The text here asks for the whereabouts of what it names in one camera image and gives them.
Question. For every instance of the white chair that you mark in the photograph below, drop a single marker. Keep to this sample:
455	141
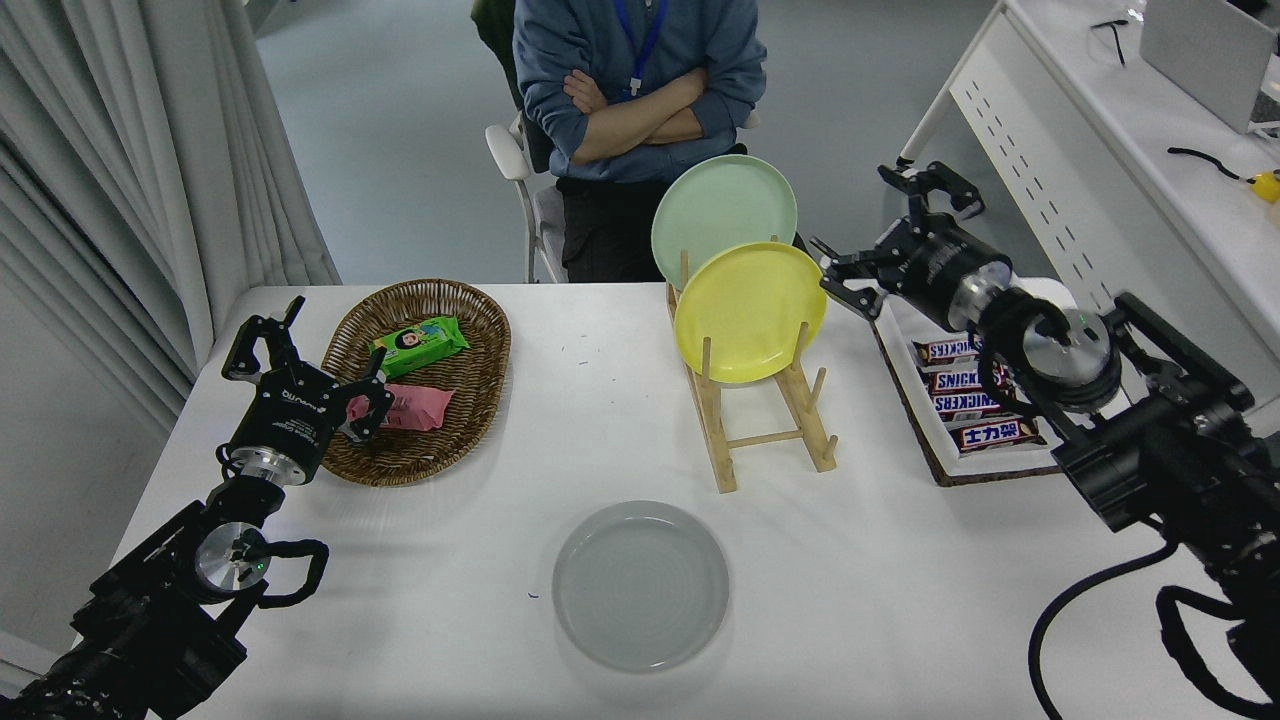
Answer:
505	155

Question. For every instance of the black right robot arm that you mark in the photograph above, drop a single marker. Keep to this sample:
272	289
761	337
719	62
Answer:
1160	460

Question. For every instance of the wooden plate rack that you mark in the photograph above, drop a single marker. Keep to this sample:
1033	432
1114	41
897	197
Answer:
725	460

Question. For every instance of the white desk with perforated panel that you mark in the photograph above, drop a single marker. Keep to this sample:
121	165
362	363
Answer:
1100	120

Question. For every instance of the person's right hand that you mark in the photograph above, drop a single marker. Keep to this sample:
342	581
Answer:
680	128

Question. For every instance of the person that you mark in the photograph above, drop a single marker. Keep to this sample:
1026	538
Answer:
600	30

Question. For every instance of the green snack pack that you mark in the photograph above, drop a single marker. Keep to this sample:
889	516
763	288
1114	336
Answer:
420	345

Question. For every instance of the Snickers bar with Chinese print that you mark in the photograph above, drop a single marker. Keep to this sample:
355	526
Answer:
995	435

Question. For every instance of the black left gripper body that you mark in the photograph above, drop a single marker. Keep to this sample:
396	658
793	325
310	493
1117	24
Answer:
290	415

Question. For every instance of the brown Snickers bar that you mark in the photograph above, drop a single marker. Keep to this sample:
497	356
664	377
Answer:
965	405
945	350
960	380

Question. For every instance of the pale grey curtain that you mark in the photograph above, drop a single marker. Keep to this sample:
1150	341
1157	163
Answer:
100	150

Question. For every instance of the silver laptop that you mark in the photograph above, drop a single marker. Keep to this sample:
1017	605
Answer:
1200	50

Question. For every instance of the person's right forearm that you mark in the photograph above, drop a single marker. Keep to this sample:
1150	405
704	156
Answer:
610	143

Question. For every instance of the small yellow object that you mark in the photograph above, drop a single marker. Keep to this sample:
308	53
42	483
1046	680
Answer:
1267	188

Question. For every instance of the white lined tray dark base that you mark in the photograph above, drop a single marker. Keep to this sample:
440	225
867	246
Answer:
898	375

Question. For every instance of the grey round plate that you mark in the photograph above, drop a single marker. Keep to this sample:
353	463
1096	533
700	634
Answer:
640	590

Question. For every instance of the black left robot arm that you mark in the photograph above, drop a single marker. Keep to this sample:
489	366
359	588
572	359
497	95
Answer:
150	620

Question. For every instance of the black eyeglasses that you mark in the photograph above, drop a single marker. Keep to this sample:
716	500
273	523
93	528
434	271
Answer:
1113	35

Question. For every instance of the yellow round plate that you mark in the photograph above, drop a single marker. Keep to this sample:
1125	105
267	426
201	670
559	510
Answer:
750	310

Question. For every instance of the dark green jacket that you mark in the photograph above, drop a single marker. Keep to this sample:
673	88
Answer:
490	40

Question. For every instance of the brown wicker basket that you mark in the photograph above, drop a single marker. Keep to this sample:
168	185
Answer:
470	380

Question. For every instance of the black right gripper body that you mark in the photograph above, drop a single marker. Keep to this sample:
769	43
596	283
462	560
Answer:
935	268

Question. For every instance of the person's left hand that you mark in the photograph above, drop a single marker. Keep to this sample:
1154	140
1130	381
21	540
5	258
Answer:
583	92

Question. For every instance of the pale green round plate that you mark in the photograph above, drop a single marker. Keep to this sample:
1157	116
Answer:
720	205

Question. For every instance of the pink snack pack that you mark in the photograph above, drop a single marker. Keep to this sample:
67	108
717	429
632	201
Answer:
415	408

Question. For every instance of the person's left forearm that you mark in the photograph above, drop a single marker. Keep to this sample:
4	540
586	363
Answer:
650	95

